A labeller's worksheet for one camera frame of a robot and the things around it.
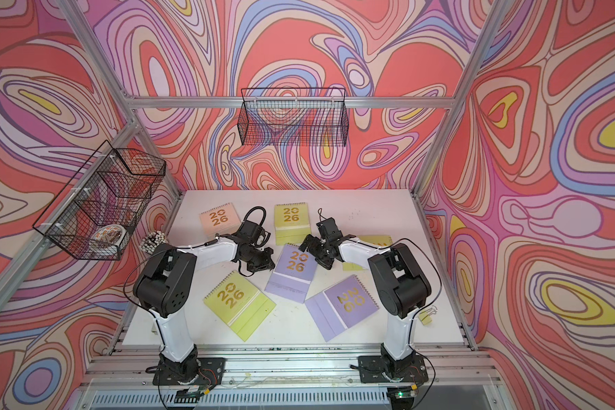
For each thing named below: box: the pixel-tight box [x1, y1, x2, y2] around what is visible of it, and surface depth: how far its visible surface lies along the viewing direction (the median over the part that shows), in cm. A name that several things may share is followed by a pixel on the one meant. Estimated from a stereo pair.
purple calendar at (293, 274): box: [264, 243, 319, 305], surface depth 95 cm
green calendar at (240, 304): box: [203, 269, 277, 343], surface depth 88 cm
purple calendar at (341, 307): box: [304, 274, 381, 343], surface depth 87 cm
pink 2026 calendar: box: [199, 202, 241, 241], surface depth 110 cm
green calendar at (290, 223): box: [273, 202, 312, 246], surface depth 110 cm
